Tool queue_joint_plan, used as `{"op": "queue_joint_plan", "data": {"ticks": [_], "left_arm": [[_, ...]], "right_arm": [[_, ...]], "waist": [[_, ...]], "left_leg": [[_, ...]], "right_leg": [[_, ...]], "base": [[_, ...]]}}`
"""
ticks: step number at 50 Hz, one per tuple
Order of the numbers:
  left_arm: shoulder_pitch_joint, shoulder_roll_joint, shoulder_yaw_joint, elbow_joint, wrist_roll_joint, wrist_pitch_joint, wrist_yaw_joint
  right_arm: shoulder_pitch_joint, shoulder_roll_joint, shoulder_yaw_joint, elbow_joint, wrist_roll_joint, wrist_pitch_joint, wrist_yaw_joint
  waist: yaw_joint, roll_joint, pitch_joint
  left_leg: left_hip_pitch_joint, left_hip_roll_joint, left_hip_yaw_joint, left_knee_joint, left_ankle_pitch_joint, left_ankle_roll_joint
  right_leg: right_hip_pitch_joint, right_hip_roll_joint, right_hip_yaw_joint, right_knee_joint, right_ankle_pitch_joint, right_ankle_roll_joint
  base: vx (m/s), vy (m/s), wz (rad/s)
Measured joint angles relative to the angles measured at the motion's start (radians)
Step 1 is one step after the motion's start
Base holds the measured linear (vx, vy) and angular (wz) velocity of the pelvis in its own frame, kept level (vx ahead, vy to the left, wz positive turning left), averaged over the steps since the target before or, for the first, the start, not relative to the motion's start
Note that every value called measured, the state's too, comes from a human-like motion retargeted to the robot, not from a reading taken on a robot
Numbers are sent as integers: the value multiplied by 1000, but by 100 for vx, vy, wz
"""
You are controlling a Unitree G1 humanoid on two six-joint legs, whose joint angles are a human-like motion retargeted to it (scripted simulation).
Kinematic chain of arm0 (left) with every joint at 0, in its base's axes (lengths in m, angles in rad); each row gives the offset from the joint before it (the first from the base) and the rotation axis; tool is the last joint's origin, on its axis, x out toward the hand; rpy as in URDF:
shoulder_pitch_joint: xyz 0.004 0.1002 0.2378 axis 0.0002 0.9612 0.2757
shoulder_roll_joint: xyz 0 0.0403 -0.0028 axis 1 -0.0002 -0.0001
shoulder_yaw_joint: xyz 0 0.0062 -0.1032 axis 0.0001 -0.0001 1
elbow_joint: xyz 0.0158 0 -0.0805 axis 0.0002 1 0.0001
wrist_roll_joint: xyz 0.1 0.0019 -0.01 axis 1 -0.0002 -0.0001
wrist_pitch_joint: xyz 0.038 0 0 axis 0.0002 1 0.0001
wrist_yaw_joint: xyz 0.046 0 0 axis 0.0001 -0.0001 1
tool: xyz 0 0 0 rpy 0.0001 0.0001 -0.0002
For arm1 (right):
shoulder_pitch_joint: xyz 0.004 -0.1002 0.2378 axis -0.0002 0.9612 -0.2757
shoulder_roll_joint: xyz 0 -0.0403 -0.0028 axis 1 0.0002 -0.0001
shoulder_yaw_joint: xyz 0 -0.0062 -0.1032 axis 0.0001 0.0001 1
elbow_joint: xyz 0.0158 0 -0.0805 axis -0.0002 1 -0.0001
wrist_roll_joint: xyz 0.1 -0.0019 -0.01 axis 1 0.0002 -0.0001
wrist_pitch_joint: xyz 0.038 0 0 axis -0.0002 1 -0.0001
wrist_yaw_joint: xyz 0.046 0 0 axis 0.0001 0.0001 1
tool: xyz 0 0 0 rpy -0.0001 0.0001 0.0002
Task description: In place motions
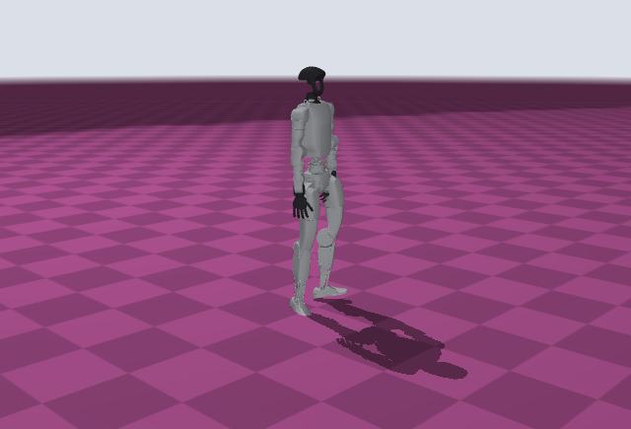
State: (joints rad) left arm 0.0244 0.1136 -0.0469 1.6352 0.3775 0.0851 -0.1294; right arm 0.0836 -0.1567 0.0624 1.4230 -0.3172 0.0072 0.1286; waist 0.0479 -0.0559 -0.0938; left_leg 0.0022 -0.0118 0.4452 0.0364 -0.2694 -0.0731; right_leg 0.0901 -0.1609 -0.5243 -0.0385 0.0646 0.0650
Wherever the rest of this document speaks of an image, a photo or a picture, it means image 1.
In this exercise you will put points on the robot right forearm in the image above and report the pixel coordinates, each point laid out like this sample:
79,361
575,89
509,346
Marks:
298,169

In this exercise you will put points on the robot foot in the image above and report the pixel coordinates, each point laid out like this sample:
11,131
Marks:
299,308
329,291

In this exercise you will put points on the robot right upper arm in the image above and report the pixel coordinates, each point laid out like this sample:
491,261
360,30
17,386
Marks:
299,118

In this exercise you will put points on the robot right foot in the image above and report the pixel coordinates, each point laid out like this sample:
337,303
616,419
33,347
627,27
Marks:
299,308

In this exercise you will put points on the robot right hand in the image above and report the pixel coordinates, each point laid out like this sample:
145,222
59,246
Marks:
300,202

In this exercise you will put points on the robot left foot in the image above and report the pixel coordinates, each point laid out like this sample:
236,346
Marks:
329,291

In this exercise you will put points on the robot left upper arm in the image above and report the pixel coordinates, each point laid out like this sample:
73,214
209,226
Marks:
334,138

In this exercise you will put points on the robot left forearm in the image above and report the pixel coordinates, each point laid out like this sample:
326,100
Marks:
331,164

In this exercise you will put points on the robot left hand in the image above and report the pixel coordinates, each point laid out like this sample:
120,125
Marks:
324,195

